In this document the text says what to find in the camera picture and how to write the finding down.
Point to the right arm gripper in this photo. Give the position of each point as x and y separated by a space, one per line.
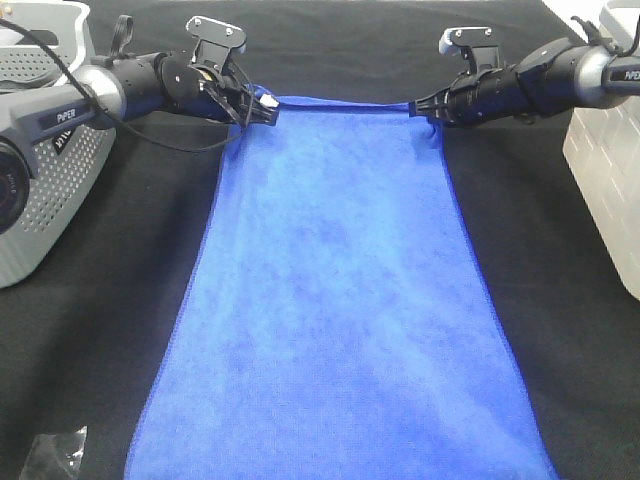
494 95

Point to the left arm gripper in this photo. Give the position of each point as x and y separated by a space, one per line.
196 90

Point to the blue microfibre towel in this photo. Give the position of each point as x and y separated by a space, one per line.
336 324

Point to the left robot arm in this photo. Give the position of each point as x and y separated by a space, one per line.
100 96

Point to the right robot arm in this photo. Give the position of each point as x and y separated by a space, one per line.
555 78

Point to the white plastic storage bin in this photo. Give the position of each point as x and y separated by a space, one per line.
601 147

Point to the grey perforated laundry basket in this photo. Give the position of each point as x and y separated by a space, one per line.
43 180

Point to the black table cloth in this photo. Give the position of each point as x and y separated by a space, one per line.
82 337

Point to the clear tape strip left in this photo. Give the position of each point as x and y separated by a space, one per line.
55 456

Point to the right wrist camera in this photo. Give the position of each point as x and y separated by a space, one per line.
477 45

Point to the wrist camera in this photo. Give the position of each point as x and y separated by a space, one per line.
216 41
477 45

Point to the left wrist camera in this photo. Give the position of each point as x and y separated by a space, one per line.
216 41

